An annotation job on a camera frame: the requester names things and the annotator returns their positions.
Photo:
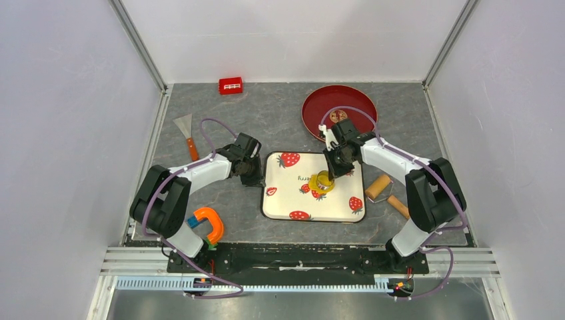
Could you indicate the metal ring cutter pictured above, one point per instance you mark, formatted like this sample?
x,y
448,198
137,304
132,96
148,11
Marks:
x,y
323,182

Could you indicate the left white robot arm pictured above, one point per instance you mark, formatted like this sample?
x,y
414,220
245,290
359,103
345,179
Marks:
x,y
161,201

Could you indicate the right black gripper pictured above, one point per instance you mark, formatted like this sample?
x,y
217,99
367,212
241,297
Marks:
x,y
334,170

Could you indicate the aluminium frame rail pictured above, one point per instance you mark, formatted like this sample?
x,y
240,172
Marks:
x,y
150,268

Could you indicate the white strawberry tray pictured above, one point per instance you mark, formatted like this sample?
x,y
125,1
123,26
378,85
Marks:
x,y
297,188

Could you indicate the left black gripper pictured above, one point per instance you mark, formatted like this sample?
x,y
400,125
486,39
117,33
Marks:
x,y
258,180

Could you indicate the wooden dough roller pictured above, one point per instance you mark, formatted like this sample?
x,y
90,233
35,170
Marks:
x,y
381,190

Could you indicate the red toy brick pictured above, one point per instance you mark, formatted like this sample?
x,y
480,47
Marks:
x,y
231,86

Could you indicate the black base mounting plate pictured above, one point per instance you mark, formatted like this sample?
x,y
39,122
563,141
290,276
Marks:
x,y
306,264

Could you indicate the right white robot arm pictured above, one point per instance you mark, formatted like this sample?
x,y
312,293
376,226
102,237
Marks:
x,y
433,193

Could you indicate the red round plate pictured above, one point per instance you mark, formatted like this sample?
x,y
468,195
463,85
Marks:
x,y
333,103

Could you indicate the orange handled metal scraper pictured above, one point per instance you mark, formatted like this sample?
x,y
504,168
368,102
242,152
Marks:
x,y
184,124

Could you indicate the yellow dough piece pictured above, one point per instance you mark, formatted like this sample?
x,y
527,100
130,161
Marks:
x,y
311,184

